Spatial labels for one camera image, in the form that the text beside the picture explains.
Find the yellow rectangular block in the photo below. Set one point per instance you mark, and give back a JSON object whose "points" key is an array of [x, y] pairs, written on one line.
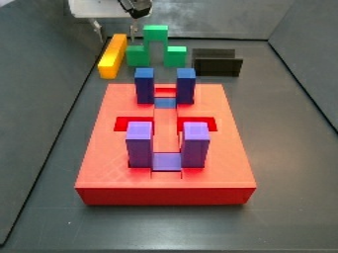
{"points": [[112, 57]]}

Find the green arch block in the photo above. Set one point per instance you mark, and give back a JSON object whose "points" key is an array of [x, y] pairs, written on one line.
{"points": [[139, 52]]}

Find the red base board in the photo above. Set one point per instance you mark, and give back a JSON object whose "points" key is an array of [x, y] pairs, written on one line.
{"points": [[107, 182]]}

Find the dark blue U block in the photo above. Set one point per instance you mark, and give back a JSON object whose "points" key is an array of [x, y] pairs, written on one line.
{"points": [[164, 98]]}

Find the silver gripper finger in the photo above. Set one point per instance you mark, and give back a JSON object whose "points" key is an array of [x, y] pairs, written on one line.
{"points": [[132, 29], [96, 28]]}

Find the purple U block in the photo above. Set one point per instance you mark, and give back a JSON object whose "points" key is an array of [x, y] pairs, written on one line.
{"points": [[188, 157]]}

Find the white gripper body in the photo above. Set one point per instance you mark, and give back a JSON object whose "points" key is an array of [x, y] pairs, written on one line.
{"points": [[96, 9]]}

